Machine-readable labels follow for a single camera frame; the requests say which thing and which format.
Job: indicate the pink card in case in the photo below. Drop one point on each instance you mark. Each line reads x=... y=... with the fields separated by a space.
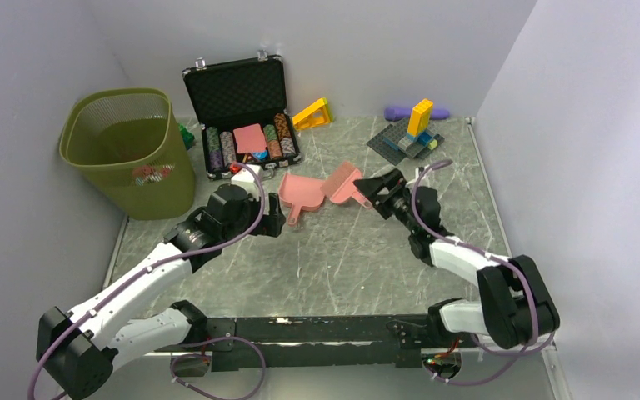
x=250 y=139

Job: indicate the yellow tall building brick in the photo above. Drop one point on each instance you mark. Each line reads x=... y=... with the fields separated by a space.
x=419 y=119

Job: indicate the magenta paper scrap right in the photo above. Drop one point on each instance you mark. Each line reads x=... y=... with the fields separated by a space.
x=148 y=174

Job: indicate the grey building brick assembly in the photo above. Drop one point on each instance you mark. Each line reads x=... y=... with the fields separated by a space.
x=394 y=144

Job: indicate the green mesh waste bin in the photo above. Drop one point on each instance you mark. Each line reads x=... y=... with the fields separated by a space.
x=109 y=133

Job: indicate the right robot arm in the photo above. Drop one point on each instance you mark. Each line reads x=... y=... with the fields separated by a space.
x=514 y=304

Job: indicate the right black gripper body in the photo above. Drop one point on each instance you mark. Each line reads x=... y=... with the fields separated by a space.
x=397 y=201

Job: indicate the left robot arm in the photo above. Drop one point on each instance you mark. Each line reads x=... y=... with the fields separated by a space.
x=82 y=347

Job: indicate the black mounting base bar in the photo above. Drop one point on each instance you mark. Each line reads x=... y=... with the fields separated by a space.
x=402 y=340

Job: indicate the yellow triangular toy block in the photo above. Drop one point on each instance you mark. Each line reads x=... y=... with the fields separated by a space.
x=316 y=114

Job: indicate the black poker chip case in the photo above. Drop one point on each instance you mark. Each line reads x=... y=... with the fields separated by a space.
x=236 y=94

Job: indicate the green toy behind bin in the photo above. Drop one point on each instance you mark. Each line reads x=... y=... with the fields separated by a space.
x=187 y=137

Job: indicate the pink plastic dustpan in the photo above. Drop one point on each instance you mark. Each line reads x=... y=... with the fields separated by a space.
x=300 y=194

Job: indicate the pink hand brush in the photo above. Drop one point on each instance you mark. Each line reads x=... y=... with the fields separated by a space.
x=339 y=187

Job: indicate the purple cylinder toy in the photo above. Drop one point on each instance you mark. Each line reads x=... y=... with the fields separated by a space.
x=396 y=113

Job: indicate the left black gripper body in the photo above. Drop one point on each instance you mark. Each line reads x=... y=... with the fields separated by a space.
x=268 y=223

